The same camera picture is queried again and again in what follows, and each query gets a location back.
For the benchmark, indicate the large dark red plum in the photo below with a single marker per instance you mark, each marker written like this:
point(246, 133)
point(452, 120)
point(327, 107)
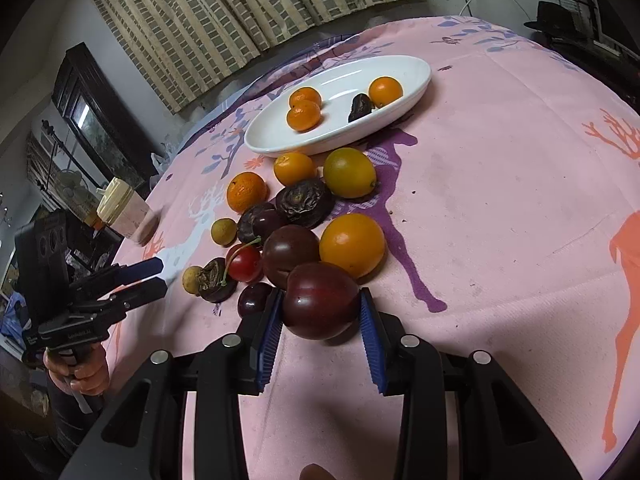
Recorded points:
point(320, 305)
point(287, 255)

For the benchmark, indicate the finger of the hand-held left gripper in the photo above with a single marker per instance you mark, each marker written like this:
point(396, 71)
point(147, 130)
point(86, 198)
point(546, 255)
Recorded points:
point(145, 267)
point(150, 290)

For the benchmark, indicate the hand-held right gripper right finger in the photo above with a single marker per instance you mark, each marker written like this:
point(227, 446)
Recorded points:
point(372, 347)

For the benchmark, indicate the clear plastic bag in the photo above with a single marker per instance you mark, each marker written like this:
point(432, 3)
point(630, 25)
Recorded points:
point(162, 162)

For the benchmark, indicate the person's left hand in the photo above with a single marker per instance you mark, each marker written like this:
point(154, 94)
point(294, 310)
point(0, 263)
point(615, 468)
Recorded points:
point(90, 375)

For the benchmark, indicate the white oval plate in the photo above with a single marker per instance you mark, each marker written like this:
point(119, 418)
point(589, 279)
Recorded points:
point(330, 132)

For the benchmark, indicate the small wrinkled passion fruit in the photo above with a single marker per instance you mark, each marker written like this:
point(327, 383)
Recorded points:
point(245, 225)
point(215, 280)

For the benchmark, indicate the pink printed deer cloth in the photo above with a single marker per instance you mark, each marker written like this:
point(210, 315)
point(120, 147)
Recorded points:
point(500, 185)

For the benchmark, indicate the large orange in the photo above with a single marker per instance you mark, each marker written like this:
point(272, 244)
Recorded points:
point(352, 245)

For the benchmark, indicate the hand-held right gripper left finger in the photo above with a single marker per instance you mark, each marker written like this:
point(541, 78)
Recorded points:
point(267, 345)

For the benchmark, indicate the black side desk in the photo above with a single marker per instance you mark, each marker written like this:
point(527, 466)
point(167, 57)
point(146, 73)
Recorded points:
point(600, 30)

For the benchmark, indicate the dark wooden cabinet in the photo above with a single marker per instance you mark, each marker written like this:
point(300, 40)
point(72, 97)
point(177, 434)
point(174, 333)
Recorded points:
point(85, 120)

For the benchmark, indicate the beige checked curtain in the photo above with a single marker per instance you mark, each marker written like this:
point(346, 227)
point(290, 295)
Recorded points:
point(240, 15)

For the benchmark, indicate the person's right hand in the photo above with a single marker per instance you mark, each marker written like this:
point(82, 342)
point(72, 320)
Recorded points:
point(317, 473)

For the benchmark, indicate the small dark plum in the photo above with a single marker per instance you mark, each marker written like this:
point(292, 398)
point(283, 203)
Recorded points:
point(272, 221)
point(252, 300)

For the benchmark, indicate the dark dried fruit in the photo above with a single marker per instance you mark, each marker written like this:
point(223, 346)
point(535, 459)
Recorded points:
point(360, 107)

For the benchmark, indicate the black hat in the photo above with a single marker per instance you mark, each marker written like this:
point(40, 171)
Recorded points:
point(550, 16)

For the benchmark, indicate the red cherry with stem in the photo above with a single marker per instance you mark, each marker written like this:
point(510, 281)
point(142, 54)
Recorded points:
point(244, 264)

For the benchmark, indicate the jar with cream lid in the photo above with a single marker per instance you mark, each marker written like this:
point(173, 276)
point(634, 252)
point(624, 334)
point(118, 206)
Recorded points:
point(127, 210)

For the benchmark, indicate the yellow-green longan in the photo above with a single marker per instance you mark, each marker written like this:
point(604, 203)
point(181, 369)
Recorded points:
point(223, 231)
point(191, 279)

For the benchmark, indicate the yellow-green orange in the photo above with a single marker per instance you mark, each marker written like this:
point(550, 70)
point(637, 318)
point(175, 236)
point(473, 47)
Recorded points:
point(349, 172)

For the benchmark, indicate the bumpy mandarin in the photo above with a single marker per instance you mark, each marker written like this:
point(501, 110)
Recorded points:
point(246, 192)

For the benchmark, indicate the small orange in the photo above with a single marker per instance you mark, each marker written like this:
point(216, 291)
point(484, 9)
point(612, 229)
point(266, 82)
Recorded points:
point(385, 91)
point(295, 169)
point(303, 116)
point(305, 96)

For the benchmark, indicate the large wrinkled passion fruit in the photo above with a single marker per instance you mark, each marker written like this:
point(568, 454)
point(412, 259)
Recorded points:
point(305, 202)

